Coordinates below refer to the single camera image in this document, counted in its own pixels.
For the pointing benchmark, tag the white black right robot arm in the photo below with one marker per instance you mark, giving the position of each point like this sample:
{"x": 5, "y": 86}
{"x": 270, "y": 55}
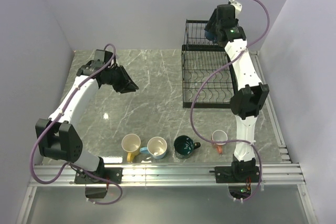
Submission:
{"x": 249, "y": 95}

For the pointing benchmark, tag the pink ceramic mug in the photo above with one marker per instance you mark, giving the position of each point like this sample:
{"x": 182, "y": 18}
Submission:
{"x": 218, "y": 139}

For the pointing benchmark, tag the yellow ceramic mug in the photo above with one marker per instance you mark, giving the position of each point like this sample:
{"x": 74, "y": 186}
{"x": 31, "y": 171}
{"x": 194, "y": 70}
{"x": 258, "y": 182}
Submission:
{"x": 131, "y": 144}

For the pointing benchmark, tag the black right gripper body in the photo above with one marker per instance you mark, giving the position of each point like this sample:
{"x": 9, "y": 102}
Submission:
{"x": 235, "y": 21}

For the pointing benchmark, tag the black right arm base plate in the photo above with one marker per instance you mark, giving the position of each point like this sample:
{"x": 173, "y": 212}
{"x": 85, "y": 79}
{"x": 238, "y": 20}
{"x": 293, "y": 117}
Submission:
{"x": 230, "y": 175}

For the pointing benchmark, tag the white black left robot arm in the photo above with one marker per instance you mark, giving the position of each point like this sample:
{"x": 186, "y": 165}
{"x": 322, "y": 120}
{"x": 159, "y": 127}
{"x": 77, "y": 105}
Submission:
{"x": 57, "y": 137}

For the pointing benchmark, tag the dark green ceramic mug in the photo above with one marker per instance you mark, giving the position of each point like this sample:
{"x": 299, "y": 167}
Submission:
{"x": 184, "y": 146}

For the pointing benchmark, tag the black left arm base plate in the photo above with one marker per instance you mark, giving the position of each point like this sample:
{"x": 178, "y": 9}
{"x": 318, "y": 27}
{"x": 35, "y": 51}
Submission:
{"x": 111, "y": 174}

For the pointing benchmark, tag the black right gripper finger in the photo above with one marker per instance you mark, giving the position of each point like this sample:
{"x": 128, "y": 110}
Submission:
{"x": 211, "y": 28}
{"x": 213, "y": 17}

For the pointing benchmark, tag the black wire dish rack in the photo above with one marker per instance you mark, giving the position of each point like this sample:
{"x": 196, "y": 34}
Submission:
{"x": 200, "y": 58}

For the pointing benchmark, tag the light blue ceramic mug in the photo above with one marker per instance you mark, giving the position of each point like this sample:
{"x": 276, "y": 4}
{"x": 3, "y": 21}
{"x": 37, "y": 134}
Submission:
{"x": 156, "y": 147}

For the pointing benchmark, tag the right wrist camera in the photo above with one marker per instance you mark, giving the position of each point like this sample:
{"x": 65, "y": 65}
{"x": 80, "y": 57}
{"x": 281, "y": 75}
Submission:
{"x": 237, "y": 5}

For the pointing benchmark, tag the black box under rail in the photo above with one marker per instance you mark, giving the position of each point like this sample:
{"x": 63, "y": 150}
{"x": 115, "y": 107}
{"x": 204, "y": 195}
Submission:
{"x": 96, "y": 192}

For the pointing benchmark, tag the aluminium mounting rail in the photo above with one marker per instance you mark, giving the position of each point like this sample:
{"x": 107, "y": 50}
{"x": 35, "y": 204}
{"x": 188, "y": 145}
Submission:
{"x": 147, "y": 175}

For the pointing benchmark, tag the dark blue ceramic mug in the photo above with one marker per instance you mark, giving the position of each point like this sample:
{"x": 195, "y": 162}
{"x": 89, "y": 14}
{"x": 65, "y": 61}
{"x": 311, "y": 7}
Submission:
{"x": 210, "y": 36}

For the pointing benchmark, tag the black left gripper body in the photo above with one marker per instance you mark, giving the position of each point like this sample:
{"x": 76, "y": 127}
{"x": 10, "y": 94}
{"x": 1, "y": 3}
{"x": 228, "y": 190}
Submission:
{"x": 114, "y": 75}

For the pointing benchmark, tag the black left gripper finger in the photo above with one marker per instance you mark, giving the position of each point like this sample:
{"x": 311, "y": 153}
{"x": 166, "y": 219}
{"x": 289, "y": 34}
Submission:
{"x": 123, "y": 86}
{"x": 124, "y": 76}

